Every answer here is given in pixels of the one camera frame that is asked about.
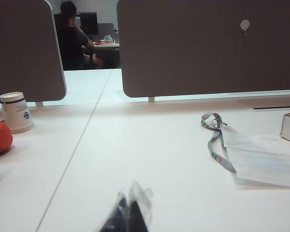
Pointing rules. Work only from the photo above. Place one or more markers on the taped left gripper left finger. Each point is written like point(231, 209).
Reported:
point(116, 215)

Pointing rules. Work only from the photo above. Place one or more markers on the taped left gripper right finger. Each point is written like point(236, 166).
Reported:
point(140, 212)

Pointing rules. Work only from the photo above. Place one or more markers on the white tissue sheet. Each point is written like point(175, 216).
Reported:
point(261, 162)

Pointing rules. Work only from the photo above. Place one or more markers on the white paper cup blue logo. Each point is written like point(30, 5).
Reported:
point(17, 113)

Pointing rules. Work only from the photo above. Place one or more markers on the wide brown desk partition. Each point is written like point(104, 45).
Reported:
point(195, 53)

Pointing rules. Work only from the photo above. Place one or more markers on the white background desk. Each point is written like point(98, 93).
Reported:
point(106, 45)

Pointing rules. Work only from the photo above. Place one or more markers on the person in dark shirt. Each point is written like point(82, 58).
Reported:
point(71, 43)

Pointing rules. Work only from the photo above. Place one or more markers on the grey background desk partition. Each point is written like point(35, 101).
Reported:
point(105, 29)

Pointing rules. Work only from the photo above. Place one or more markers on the narrow brown desk partition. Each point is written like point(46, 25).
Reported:
point(21, 53)

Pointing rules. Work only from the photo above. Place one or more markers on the black computer monitor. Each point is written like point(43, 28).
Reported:
point(89, 23)

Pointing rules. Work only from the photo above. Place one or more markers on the white hexagonal adhesive hook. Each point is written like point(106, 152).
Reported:
point(244, 24)

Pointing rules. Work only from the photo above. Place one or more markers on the white partition foot bracket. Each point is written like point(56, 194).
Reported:
point(151, 99)
point(39, 104)

